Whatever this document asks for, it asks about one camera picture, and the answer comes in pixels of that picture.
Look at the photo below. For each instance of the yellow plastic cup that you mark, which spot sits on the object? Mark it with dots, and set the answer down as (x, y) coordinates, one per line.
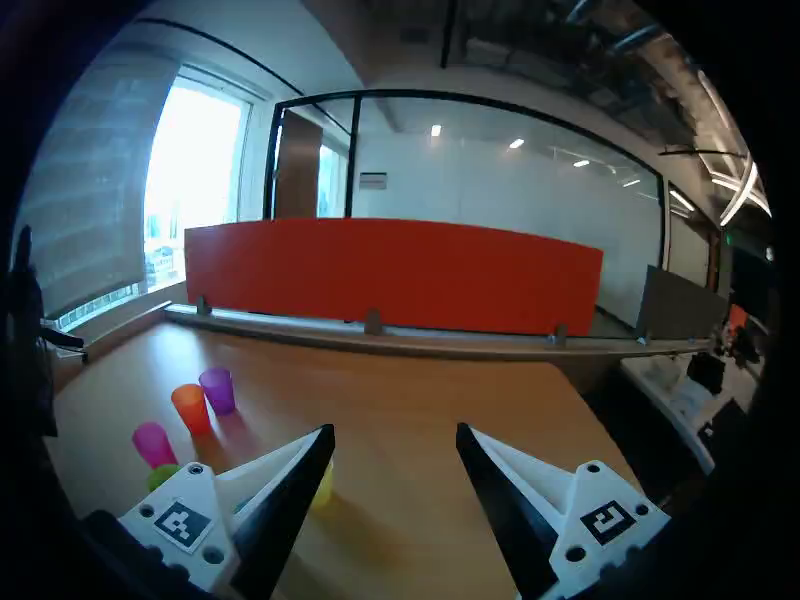
(325, 487)

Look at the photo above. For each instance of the pink plastic cup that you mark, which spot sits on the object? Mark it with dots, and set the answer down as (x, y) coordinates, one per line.
(153, 444)

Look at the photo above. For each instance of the grey desk screen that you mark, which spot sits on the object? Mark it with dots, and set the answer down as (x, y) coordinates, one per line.
(678, 306)

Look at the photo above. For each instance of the red desk screen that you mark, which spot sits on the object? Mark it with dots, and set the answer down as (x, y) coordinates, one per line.
(400, 275)

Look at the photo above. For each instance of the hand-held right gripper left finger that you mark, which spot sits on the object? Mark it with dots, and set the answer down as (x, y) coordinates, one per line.
(206, 500)

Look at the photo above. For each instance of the orange plastic cup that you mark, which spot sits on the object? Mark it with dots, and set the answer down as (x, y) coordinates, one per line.
(192, 409)

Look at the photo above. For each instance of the white desk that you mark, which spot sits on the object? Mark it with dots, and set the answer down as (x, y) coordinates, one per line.
(665, 400)

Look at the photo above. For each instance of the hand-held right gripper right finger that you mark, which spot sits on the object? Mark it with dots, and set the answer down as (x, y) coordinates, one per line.
(578, 500)

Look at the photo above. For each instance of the green plastic cup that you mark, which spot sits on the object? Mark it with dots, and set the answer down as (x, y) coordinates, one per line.
(159, 478)

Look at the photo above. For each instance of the purple plastic cup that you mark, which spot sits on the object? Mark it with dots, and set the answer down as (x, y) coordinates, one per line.
(219, 390)

